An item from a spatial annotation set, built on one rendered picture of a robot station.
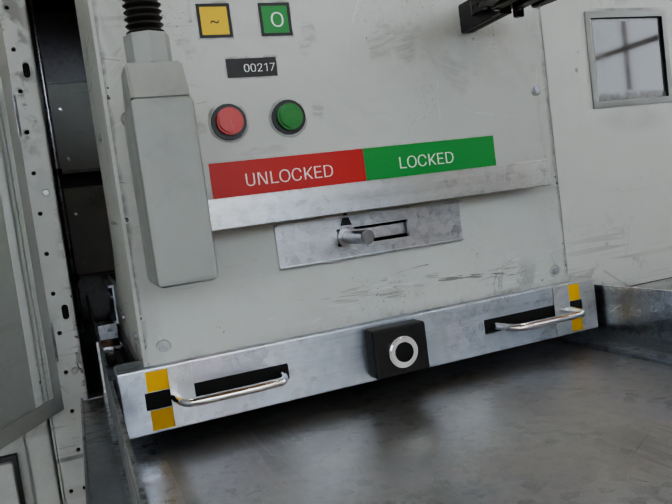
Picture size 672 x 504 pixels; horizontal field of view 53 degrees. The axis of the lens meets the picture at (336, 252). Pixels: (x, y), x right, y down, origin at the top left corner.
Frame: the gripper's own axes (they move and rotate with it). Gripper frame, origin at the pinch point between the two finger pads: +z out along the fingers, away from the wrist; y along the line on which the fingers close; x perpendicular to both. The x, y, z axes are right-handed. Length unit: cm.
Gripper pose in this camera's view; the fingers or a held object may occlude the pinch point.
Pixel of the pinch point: (483, 9)
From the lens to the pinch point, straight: 75.7
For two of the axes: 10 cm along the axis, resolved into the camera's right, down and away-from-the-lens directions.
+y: 9.2, -1.5, 3.6
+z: -3.7, -0.2, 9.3
